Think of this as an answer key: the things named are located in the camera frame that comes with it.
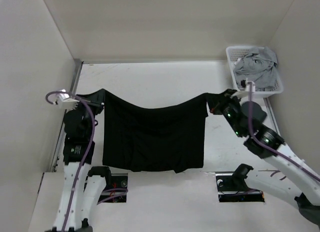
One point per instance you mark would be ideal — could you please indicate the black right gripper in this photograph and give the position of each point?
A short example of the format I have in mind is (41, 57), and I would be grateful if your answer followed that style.
(215, 101)

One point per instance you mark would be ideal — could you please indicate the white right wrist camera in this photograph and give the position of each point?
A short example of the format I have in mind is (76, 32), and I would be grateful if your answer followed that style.
(248, 88)

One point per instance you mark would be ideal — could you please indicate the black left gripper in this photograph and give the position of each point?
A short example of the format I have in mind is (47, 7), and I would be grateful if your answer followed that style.
(99, 106)

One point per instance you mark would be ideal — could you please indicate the black tank top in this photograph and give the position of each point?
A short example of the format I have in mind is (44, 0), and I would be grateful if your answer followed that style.
(153, 140)

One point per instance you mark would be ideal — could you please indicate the grey tank tops pile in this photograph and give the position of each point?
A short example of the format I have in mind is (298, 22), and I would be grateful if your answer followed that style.
(258, 65)

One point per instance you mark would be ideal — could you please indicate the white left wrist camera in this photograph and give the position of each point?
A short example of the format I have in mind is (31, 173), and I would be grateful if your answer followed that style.
(65, 101)

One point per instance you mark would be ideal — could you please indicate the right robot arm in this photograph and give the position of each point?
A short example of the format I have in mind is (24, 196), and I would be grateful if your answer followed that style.
(299, 185)

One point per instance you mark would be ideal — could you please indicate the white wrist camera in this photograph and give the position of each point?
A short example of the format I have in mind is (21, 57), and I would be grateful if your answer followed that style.
(248, 88)
(65, 101)

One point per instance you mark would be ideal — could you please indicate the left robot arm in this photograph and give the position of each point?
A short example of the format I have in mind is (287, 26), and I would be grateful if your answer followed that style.
(83, 183)

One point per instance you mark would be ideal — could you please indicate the white plastic laundry basket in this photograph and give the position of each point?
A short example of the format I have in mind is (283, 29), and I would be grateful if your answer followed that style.
(234, 54)

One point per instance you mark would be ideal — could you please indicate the right aluminium frame rail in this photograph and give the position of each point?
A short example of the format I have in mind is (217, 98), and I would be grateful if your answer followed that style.
(271, 115)

